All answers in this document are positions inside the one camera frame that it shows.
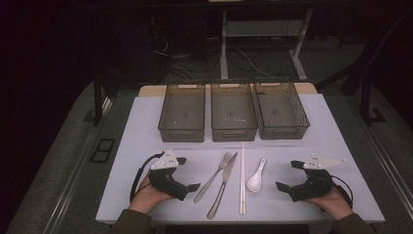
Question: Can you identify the white ceramic spoon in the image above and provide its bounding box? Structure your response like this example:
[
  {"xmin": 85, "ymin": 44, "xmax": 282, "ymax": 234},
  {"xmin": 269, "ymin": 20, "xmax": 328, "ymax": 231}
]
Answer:
[{"xmin": 245, "ymin": 157, "xmax": 268, "ymax": 193}]

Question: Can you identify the white floor cable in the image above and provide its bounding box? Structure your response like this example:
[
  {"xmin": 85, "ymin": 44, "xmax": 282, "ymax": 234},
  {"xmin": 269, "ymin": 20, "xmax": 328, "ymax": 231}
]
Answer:
[{"xmin": 238, "ymin": 48, "xmax": 278, "ymax": 79}]

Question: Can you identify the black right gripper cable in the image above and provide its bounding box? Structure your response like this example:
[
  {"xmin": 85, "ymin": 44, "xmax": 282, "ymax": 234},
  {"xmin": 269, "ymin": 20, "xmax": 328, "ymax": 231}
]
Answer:
[{"xmin": 330, "ymin": 175, "xmax": 355, "ymax": 209}]

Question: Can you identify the steel fork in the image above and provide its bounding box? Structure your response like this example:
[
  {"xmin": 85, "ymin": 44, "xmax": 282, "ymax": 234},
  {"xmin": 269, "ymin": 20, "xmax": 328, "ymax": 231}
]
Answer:
[{"xmin": 193, "ymin": 151, "xmax": 234, "ymax": 205}]

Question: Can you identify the person's left hand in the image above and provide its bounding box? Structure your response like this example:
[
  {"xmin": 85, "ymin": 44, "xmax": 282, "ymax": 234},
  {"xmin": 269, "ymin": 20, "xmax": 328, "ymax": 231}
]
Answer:
[{"xmin": 129, "ymin": 175, "xmax": 174, "ymax": 215}]

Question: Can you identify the metal floor rail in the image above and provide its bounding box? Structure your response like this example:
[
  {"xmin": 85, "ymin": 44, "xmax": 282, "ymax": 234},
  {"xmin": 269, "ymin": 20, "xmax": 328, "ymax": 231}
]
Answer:
[
  {"xmin": 354, "ymin": 106, "xmax": 413, "ymax": 209},
  {"xmin": 42, "ymin": 97, "xmax": 115, "ymax": 234}
]

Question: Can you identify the person's right hand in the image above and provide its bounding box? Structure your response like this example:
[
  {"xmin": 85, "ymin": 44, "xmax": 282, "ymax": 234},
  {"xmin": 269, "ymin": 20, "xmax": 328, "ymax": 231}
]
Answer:
[{"xmin": 303, "ymin": 186, "xmax": 355, "ymax": 222}]

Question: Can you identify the black metal stand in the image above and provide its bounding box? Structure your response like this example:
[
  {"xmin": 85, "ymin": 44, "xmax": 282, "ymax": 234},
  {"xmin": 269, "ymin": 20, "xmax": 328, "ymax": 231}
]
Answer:
[
  {"xmin": 82, "ymin": 69, "xmax": 113, "ymax": 128},
  {"xmin": 316, "ymin": 9, "xmax": 413, "ymax": 127}
]

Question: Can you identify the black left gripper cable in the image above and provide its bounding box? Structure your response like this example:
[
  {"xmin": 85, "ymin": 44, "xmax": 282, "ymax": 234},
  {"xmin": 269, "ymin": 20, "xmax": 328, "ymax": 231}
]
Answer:
[{"xmin": 130, "ymin": 151, "xmax": 166, "ymax": 203}]

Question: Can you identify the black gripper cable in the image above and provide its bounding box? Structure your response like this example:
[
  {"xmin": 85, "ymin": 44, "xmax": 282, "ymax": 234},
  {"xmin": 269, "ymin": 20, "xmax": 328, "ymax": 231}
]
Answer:
[
  {"xmin": 330, "ymin": 175, "xmax": 355, "ymax": 209},
  {"xmin": 130, "ymin": 151, "xmax": 166, "ymax": 203}
]

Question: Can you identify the tangle of black cables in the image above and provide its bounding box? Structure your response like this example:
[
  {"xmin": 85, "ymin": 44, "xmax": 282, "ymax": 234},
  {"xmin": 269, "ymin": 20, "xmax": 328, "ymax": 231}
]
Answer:
[{"xmin": 151, "ymin": 32, "xmax": 228, "ymax": 82}]

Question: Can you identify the white metal desk frame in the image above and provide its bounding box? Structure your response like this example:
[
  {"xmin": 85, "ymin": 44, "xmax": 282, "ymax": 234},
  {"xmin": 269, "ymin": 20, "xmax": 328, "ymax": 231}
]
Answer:
[{"xmin": 219, "ymin": 8, "xmax": 315, "ymax": 82}]

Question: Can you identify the white chopstick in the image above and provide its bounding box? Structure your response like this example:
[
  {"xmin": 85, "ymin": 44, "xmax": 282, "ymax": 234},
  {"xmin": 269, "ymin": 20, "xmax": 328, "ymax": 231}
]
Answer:
[{"xmin": 239, "ymin": 141, "xmax": 244, "ymax": 215}]

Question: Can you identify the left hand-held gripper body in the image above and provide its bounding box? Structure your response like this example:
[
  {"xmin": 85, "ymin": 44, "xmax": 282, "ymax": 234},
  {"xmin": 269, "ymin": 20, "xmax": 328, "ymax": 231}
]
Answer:
[{"xmin": 148, "ymin": 148, "xmax": 190, "ymax": 202}]

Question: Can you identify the steel table knife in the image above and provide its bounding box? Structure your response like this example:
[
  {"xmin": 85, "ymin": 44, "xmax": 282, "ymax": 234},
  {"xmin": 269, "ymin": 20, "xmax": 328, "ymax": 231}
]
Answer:
[{"xmin": 206, "ymin": 151, "xmax": 239, "ymax": 220}]

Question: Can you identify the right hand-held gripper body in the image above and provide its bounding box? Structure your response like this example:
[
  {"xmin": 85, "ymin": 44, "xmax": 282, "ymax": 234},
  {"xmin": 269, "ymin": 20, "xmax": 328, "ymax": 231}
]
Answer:
[{"xmin": 286, "ymin": 153, "xmax": 348, "ymax": 203}]

